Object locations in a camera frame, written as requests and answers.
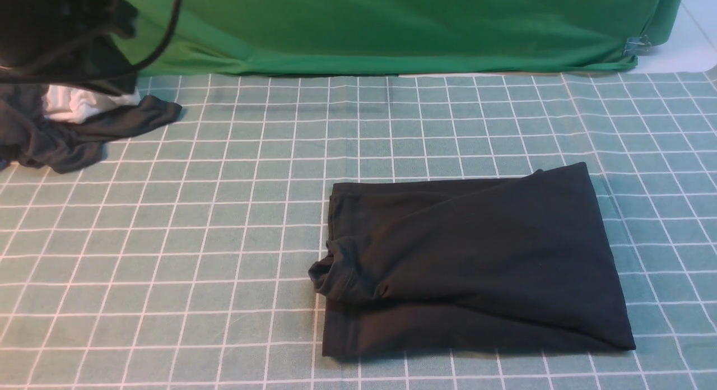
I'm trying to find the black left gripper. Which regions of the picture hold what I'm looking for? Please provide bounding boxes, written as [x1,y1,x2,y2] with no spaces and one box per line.
[1,0,138,96]

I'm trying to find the gray long-sleeved shirt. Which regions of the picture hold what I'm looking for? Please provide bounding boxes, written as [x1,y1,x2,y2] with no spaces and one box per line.
[308,162,636,359]

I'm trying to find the white crumpled cloth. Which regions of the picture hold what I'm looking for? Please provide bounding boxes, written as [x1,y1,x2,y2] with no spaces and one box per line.
[43,85,141,124]

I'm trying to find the dark crumpled garment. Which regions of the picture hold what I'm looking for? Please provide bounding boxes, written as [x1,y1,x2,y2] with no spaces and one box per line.
[1,84,182,174]

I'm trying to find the green backdrop cloth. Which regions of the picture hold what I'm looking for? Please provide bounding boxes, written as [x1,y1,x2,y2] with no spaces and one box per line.
[143,0,681,76]

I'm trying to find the green checkered table mat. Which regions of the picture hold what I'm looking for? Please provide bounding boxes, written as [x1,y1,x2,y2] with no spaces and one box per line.
[1,70,716,389]

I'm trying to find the metal binder clip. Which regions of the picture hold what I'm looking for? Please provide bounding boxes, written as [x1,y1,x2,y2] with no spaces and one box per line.
[623,35,653,56]

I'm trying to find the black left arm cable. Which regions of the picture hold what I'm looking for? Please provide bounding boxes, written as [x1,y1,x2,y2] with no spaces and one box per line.
[0,0,184,85]

